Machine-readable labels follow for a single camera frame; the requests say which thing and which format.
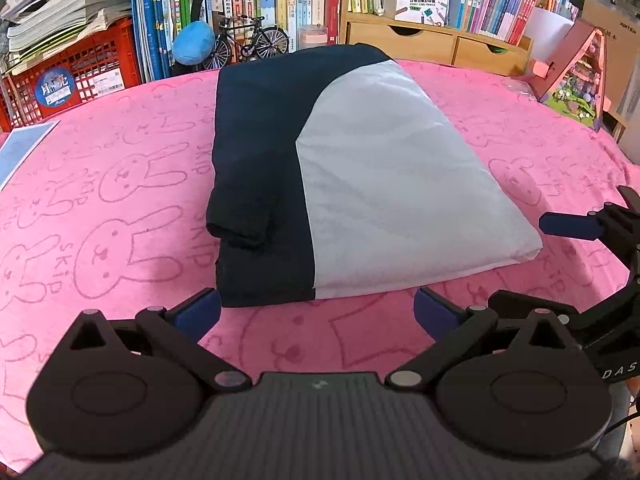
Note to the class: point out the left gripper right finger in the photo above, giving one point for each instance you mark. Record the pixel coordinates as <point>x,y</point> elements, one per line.
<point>526,392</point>

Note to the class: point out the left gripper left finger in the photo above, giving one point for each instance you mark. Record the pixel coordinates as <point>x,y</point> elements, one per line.
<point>125,388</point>

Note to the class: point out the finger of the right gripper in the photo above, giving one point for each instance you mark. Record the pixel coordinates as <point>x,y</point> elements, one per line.
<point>513,308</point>
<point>617,227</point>

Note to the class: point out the white and navy jacket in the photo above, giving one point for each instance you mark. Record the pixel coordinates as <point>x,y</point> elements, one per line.
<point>337,176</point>

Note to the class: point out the pink bunny table mat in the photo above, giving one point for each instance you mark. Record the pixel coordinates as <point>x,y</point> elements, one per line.
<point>108,213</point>

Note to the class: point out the cardboard box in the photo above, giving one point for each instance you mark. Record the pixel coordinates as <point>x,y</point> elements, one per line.
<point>620,24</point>

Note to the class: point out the wooden drawer organizer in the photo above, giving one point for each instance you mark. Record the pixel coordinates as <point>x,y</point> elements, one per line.
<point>440,45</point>

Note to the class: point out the light blue notebook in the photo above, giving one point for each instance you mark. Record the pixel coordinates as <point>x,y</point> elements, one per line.
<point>18,146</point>

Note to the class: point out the white pencil pattern box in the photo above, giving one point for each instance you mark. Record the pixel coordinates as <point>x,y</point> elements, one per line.
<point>428,12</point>

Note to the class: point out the red plastic crate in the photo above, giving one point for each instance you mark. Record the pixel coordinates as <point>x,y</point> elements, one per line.
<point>97,66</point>

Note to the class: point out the small clear plastic jar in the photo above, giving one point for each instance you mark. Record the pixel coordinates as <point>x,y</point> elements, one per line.
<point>311,36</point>

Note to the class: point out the blue plush ball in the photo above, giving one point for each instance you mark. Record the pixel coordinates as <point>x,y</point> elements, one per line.
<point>194,44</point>

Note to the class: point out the miniature black bicycle model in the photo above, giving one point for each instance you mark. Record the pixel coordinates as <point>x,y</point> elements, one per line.
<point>245,39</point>

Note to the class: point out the stack of papers and booklets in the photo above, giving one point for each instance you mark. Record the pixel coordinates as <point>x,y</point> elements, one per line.
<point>34,30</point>

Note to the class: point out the pink toy house frame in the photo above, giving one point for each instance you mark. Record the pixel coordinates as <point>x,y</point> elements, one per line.
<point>572,80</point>

